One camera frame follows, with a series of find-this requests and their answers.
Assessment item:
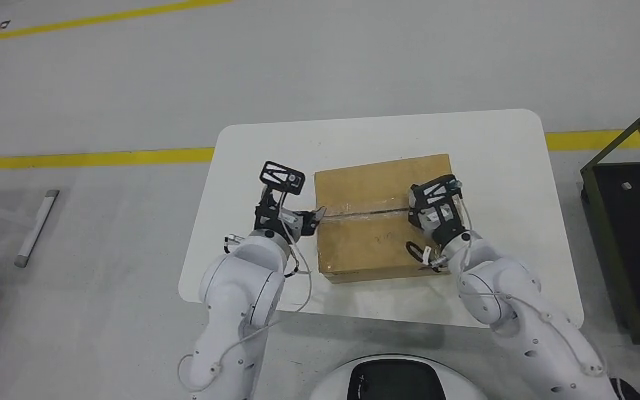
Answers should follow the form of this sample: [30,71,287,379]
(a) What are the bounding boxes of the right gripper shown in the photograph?
[416,202,474,259]

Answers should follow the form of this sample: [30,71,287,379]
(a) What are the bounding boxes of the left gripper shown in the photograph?
[249,205,328,247]

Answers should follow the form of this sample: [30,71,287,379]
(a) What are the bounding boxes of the large brown cardboard carton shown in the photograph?
[313,153,455,285]

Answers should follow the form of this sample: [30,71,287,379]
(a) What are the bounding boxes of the robot body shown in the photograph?
[308,353,489,400]

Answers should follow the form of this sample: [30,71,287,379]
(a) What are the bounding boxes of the dark green metal cart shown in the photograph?
[579,117,640,346]

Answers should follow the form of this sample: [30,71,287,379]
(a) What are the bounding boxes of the white tube with grey ends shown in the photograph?
[13,188,61,269]

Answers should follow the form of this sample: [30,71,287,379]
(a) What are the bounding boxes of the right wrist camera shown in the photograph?
[407,173,467,242]

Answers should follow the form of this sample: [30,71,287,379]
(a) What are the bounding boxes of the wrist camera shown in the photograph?
[407,173,467,242]
[253,160,307,232]

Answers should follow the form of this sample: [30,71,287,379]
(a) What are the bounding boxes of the black cable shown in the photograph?
[405,240,432,266]
[222,233,247,255]

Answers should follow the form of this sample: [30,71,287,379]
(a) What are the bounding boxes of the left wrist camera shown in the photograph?
[253,160,307,232]

